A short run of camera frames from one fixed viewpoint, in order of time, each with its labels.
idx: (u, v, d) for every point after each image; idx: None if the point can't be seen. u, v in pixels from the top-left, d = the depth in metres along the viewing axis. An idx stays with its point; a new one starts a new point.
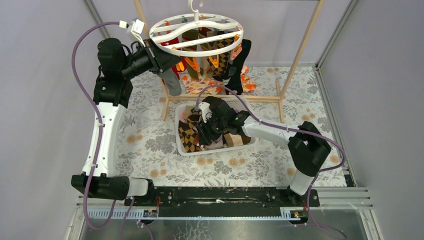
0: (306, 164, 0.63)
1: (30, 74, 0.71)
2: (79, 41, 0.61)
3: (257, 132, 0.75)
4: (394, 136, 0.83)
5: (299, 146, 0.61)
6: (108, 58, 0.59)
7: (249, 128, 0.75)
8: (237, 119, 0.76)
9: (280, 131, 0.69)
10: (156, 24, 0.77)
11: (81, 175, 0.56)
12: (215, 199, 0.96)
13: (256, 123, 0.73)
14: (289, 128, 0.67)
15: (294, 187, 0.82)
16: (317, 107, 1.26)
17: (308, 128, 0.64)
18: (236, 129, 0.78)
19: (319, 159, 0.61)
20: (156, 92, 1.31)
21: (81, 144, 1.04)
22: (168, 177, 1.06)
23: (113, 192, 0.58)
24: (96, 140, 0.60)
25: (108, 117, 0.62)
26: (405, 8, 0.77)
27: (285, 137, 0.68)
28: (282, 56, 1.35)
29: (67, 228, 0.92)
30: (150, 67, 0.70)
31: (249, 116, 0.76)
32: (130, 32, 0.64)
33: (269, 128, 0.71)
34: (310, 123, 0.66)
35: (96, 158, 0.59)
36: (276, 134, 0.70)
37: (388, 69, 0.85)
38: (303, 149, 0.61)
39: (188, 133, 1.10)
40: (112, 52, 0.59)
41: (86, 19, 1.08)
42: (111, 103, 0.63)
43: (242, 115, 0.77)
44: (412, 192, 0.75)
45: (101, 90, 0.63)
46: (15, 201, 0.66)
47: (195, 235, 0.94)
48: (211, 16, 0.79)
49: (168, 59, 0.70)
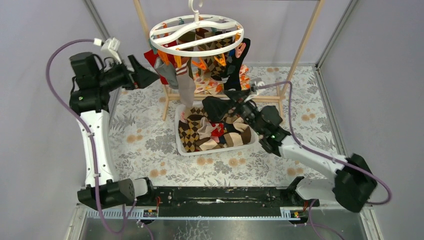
0: (350, 199, 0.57)
1: (30, 74, 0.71)
2: (53, 55, 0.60)
3: (297, 156, 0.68)
4: (395, 136, 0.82)
5: (347, 182, 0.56)
6: (83, 64, 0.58)
7: (287, 150, 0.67)
8: (272, 137, 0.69)
9: (324, 160, 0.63)
10: (154, 27, 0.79)
11: (87, 189, 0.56)
12: (215, 199, 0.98)
13: (296, 145, 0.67)
14: (336, 159, 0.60)
15: (300, 191, 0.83)
16: (317, 106, 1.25)
17: (357, 161, 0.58)
18: (271, 147, 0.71)
19: (367, 197, 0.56)
20: (156, 92, 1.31)
21: (82, 145, 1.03)
22: (168, 177, 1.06)
23: (122, 196, 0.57)
24: (91, 151, 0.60)
25: (95, 125, 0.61)
26: (406, 8, 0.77)
27: (331, 168, 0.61)
28: (282, 56, 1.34)
29: (67, 228, 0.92)
30: (125, 82, 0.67)
31: (288, 136, 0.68)
32: (107, 49, 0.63)
33: (311, 155, 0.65)
34: (359, 156, 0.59)
35: (97, 167, 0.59)
36: (319, 163, 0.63)
37: (388, 68, 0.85)
38: (351, 186, 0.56)
39: (188, 133, 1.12)
40: (86, 59, 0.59)
41: (87, 18, 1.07)
42: (93, 111, 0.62)
43: (280, 134, 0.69)
44: (412, 192, 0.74)
45: (78, 100, 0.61)
46: (15, 201, 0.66)
47: (195, 235, 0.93)
48: (208, 17, 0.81)
49: (149, 75, 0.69)
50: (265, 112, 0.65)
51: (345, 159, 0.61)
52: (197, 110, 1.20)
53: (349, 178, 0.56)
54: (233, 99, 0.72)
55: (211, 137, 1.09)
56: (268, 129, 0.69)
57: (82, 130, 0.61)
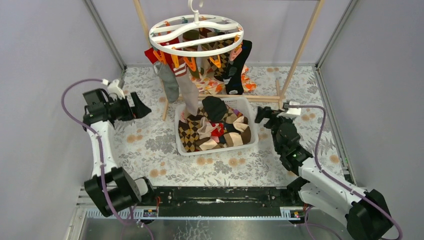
0: (362, 233, 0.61)
1: (30, 74, 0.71)
2: (65, 90, 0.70)
3: (315, 179, 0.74)
4: (395, 136, 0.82)
5: (361, 216, 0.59)
6: (94, 93, 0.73)
7: (306, 172, 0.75)
8: (294, 157, 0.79)
9: (341, 189, 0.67)
10: (156, 25, 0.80)
11: (93, 177, 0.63)
12: (215, 199, 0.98)
13: (316, 169, 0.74)
14: (354, 191, 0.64)
15: (301, 193, 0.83)
16: (317, 106, 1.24)
17: (376, 197, 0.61)
18: (291, 165, 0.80)
19: (378, 233, 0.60)
20: (156, 92, 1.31)
21: (82, 145, 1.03)
22: (168, 177, 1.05)
23: (126, 185, 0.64)
24: (98, 147, 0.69)
25: (102, 130, 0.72)
26: (406, 8, 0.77)
27: (347, 199, 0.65)
28: (282, 56, 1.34)
29: (67, 228, 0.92)
30: (125, 114, 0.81)
31: (309, 158, 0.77)
32: (113, 86, 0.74)
33: (329, 182, 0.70)
34: (378, 193, 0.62)
35: (103, 158, 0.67)
36: (337, 191, 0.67)
37: (388, 68, 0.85)
38: (365, 221, 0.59)
39: (188, 133, 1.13)
40: (96, 89, 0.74)
41: (87, 18, 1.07)
42: (101, 121, 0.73)
43: (301, 155, 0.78)
44: (412, 192, 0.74)
45: (90, 117, 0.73)
46: (15, 201, 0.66)
47: (195, 235, 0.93)
48: (211, 18, 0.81)
49: (144, 109, 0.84)
50: (282, 128, 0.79)
51: (363, 193, 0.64)
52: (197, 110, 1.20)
53: (364, 213, 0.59)
54: (266, 110, 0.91)
55: (211, 137, 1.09)
56: (288, 147, 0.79)
57: (91, 135, 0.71)
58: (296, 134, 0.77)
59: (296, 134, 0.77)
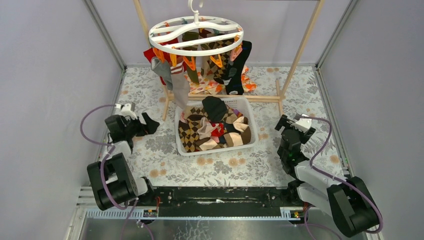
0: (340, 215, 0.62)
1: (29, 73, 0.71)
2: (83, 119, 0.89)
3: (306, 174, 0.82)
4: (395, 136, 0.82)
5: (338, 195, 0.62)
6: (115, 124, 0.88)
7: (301, 169, 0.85)
8: (293, 160, 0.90)
9: (325, 178, 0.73)
10: (156, 25, 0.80)
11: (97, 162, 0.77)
12: (215, 199, 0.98)
13: (308, 167, 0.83)
14: (335, 177, 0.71)
15: (300, 190, 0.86)
16: (317, 106, 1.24)
17: (356, 183, 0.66)
18: (290, 169, 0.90)
19: (357, 218, 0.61)
20: (156, 92, 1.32)
21: (83, 145, 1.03)
22: (168, 177, 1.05)
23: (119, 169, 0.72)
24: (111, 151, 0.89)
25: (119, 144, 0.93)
26: (406, 7, 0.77)
27: (328, 183, 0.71)
28: (282, 56, 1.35)
29: (67, 228, 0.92)
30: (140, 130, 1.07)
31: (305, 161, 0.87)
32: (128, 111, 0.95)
33: (316, 173, 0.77)
34: (360, 180, 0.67)
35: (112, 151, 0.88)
36: (321, 179, 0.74)
37: (388, 68, 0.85)
38: (342, 201, 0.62)
39: (188, 133, 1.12)
40: (116, 119, 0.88)
41: (87, 18, 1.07)
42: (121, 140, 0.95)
43: (299, 159, 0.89)
44: (412, 191, 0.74)
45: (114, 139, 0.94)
46: (15, 201, 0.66)
47: (195, 235, 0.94)
48: (211, 19, 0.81)
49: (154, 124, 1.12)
50: (286, 133, 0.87)
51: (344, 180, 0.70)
52: (197, 110, 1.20)
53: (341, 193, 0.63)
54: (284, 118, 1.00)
55: (211, 137, 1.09)
56: (290, 152, 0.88)
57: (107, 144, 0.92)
58: (297, 141, 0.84)
59: (297, 141, 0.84)
